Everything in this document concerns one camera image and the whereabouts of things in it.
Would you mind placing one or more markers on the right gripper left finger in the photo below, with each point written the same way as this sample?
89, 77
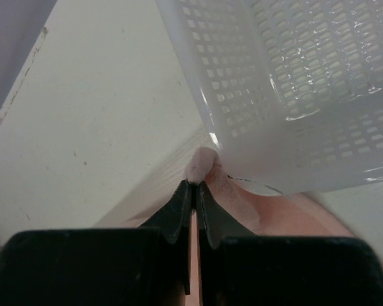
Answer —
173, 222

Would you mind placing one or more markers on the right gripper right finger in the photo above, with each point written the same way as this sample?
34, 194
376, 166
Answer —
215, 222

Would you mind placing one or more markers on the pink towel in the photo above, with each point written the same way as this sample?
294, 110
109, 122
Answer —
273, 216

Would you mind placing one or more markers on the white plastic basket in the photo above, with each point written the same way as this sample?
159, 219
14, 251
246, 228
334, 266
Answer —
290, 92

